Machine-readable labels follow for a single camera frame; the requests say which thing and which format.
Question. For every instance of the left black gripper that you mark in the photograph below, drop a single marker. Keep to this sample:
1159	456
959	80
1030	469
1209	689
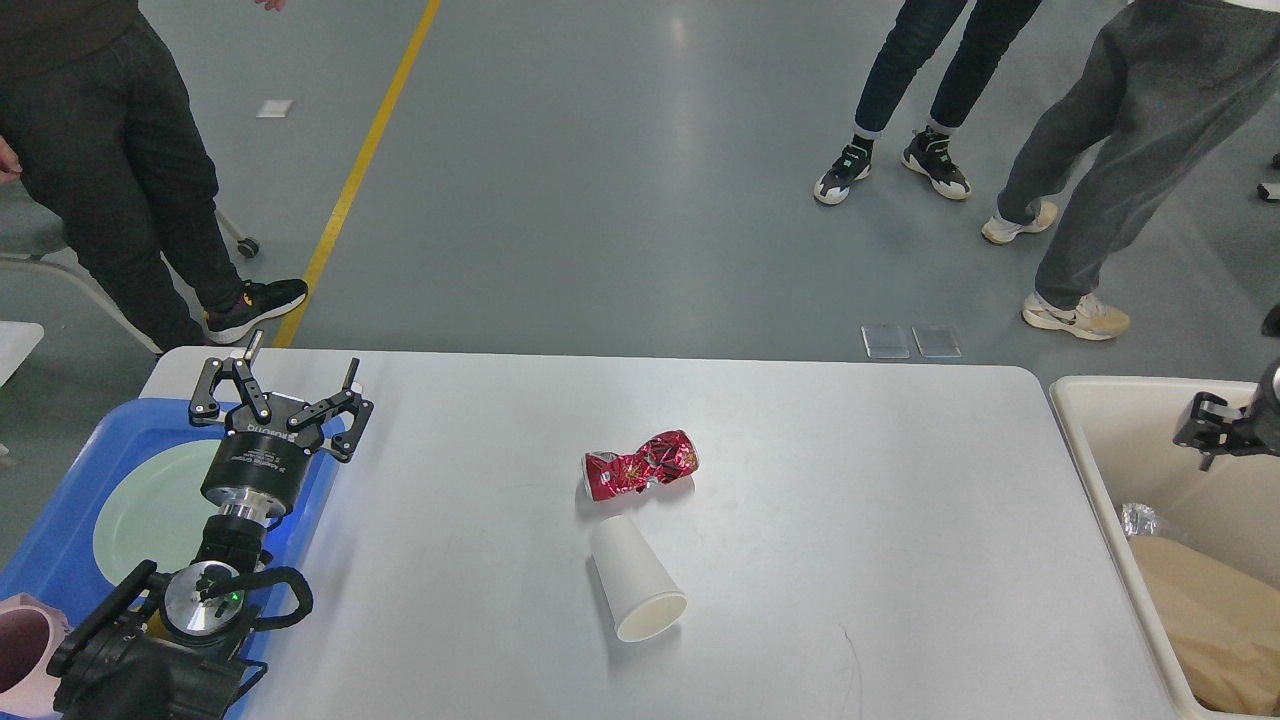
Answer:
258	471

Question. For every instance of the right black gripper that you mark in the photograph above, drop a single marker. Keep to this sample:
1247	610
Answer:
1215	429

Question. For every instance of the aluminium foil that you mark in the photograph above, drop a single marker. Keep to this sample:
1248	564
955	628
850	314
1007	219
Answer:
1139	520

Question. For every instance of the light green plate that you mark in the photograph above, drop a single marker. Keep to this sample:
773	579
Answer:
158	512

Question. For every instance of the brown paper bag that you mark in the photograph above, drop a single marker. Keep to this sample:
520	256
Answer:
1223	625

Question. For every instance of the pink mug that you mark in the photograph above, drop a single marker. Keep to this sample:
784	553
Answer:
30	632

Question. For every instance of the white paper cup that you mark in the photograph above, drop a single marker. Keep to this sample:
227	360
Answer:
643	598

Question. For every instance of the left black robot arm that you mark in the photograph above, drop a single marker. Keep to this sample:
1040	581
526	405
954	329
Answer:
169	644

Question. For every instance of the beige plastic bin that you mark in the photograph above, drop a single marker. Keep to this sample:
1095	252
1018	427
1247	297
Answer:
1119	430

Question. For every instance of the blue plastic tray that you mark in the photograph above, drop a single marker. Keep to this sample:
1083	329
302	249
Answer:
55	564

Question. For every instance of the white side table corner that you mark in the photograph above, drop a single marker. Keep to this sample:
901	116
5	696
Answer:
18	340

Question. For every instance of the person in black clothes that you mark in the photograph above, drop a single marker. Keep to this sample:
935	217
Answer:
97	128

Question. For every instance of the crushed red can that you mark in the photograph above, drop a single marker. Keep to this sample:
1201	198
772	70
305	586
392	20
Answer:
669	456

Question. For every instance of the person in dark sneakers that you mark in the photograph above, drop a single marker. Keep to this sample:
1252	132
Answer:
920	27

